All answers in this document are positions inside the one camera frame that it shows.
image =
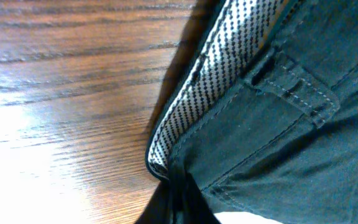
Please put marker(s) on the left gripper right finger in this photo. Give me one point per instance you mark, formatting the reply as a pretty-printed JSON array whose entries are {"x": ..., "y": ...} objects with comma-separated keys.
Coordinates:
[{"x": 190, "y": 206}]

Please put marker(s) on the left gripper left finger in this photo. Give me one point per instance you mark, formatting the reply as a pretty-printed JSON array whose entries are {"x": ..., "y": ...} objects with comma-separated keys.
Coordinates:
[{"x": 159, "y": 209}]

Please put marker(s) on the black shorts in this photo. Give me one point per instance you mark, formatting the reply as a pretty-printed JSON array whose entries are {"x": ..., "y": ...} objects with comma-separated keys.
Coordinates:
[{"x": 265, "y": 118}]

